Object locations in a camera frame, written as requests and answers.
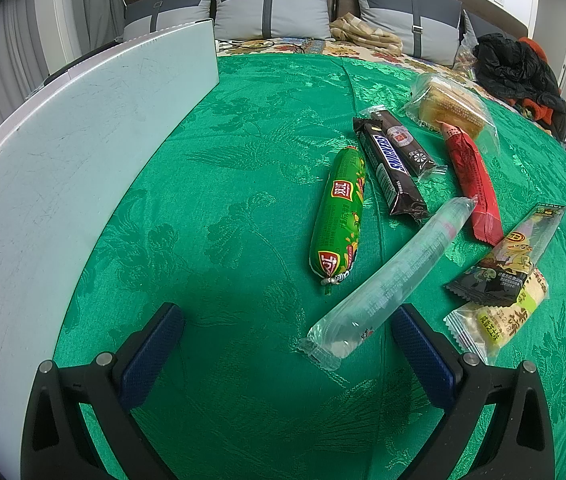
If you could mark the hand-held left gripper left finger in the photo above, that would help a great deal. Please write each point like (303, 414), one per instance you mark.
(150, 355)

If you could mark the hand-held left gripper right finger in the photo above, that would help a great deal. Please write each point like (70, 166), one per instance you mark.
(425, 360)

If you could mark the pale yellow snack packet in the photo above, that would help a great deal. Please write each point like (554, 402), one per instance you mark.
(493, 327)

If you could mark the black and yellow snack packet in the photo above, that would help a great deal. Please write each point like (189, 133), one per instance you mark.
(508, 260)

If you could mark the clear tube packet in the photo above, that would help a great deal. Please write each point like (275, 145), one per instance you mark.
(388, 280)

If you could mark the red snack packet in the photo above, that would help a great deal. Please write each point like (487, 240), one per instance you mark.
(473, 180)

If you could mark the green sausage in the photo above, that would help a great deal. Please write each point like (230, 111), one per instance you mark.
(338, 210)

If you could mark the brown chocolate bar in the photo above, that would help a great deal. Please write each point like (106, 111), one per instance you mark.
(388, 165)

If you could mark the cake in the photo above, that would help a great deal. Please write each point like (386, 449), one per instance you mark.
(448, 102)

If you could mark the dark cookie packet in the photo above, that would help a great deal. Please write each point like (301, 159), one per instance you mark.
(408, 142)

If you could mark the white storage box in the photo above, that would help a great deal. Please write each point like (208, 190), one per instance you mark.
(63, 160)

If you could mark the black jacket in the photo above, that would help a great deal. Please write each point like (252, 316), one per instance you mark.
(513, 70)

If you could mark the orange cloth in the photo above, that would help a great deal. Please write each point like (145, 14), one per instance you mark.
(533, 47)

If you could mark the green patterned cloth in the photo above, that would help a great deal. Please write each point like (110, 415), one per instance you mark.
(243, 160)

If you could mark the beige plaid cloth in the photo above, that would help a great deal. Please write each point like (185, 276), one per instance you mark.
(363, 32)

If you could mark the row of assorted goods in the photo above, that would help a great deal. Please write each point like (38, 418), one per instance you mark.
(313, 47)

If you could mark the grey curtain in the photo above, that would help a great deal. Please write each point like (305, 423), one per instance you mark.
(98, 0)

